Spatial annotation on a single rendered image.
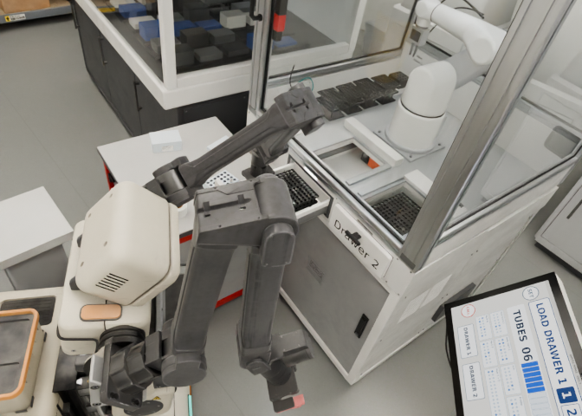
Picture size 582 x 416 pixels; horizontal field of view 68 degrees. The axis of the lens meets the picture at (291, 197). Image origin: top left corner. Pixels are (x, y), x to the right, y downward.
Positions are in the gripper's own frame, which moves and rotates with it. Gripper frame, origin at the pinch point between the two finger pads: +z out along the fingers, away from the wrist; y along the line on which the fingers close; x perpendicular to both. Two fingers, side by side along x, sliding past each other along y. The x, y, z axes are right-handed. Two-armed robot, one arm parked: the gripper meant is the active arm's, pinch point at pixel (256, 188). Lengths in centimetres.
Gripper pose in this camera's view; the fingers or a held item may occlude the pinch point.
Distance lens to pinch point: 157.8
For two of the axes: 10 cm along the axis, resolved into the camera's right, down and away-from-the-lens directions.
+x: 5.7, 7.0, -4.3
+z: -1.4, 6.0, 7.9
